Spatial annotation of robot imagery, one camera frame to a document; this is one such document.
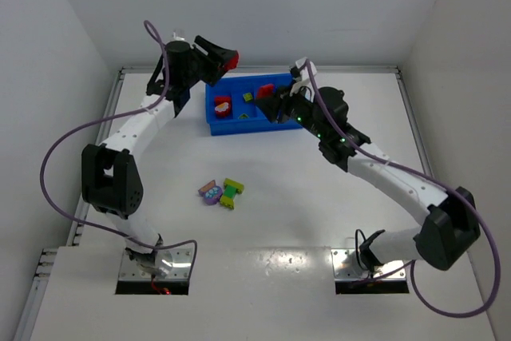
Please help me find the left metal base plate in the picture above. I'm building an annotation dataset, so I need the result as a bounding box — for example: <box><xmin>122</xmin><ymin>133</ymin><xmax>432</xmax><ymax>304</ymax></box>
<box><xmin>118</xmin><ymin>248</ymin><xmax>194</xmax><ymax>283</ymax></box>

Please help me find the blue divided plastic bin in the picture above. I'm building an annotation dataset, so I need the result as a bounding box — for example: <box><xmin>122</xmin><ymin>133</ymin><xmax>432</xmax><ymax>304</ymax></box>
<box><xmin>205</xmin><ymin>73</ymin><xmax>301</xmax><ymax>136</ymax></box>

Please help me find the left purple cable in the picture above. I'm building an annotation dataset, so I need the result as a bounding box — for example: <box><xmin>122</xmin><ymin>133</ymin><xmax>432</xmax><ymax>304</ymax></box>
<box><xmin>39</xmin><ymin>19</ymin><xmax>199</xmax><ymax>274</ymax></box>

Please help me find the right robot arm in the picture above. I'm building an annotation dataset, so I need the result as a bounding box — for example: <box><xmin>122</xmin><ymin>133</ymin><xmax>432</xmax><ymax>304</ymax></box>
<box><xmin>255</xmin><ymin>87</ymin><xmax>481</xmax><ymax>272</ymax></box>

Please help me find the red flower lego brick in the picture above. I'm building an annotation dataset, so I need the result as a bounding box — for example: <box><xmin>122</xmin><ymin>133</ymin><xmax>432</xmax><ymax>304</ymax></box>
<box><xmin>214</xmin><ymin>96</ymin><xmax>232</xmax><ymax>119</ymax></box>

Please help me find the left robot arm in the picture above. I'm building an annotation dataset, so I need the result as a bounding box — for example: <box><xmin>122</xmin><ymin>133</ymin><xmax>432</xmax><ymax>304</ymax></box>
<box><xmin>81</xmin><ymin>36</ymin><xmax>239</xmax><ymax>274</ymax></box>

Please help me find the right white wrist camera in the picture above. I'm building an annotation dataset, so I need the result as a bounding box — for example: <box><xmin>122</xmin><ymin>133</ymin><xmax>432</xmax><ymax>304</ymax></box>
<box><xmin>290</xmin><ymin>57</ymin><xmax>317</xmax><ymax>95</ymax></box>

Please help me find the white front board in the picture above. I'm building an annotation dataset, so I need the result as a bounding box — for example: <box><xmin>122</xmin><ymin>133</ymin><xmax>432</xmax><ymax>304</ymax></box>
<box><xmin>31</xmin><ymin>247</ymin><xmax>493</xmax><ymax>340</ymax></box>

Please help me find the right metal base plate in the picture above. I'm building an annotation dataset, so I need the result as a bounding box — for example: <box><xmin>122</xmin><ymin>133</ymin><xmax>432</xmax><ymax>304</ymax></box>
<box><xmin>331</xmin><ymin>248</ymin><xmax>407</xmax><ymax>281</ymax></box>

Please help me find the purple cable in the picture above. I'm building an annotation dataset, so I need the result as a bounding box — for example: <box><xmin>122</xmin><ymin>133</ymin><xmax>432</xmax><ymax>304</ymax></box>
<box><xmin>304</xmin><ymin>59</ymin><xmax>501</xmax><ymax>316</ymax></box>
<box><xmin>39</xmin><ymin>19</ymin><xmax>199</xmax><ymax>274</ymax></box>

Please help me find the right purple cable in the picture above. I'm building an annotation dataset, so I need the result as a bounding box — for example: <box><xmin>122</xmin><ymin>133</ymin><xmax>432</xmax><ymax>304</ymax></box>
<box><xmin>304</xmin><ymin>59</ymin><xmax>501</xmax><ymax>316</ymax></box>

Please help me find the metal base plate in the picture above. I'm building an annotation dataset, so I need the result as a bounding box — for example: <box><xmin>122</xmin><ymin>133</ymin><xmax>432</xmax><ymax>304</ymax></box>
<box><xmin>118</xmin><ymin>248</ymin><xmax>194</xmax><ymax>283</ymax></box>
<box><xmin>331</xmin><ymin>248</ymin><xmax>407</xmax><ymax>281</ymax></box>

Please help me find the left aluminium frame rail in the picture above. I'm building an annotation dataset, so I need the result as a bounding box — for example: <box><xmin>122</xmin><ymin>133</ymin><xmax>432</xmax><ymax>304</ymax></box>
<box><xmin>13</xmin><ymin>70</ymin><xmax>125</xmax><ymax>340</ymax></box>

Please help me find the purple paw lego brick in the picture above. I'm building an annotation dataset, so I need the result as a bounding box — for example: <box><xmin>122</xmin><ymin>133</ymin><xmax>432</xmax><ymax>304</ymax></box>
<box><xmin>198</xmin><ymin>180</ymin><xmax>223</xmax><ymax>205</ymax></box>

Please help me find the lime green lego stack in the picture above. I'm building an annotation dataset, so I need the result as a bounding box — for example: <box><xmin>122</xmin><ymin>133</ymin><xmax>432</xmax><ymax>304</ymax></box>
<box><xmin>220</xmin><ymin>178</ymin><xmax>244</xmax><ymax>209</ymax></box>

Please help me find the red crown lego piece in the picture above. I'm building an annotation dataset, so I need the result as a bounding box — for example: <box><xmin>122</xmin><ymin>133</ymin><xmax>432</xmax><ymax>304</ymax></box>
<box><xmin>224</xmin><ymin>51</ymin><xmax>240</xmax><ymax>72</ymax></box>

